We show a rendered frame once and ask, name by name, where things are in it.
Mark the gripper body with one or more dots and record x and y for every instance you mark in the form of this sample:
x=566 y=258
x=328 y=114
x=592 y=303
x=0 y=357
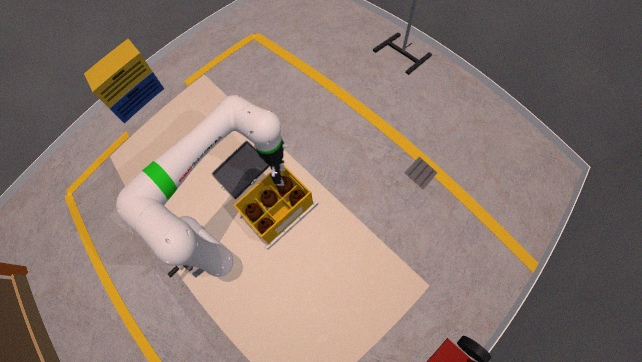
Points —
x=274 y=163

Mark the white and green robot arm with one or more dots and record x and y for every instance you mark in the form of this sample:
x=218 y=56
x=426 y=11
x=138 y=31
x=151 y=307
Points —
x=140 y=203

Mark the yellow divided crate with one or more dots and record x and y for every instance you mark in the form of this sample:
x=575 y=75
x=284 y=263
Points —
x=279 y=211

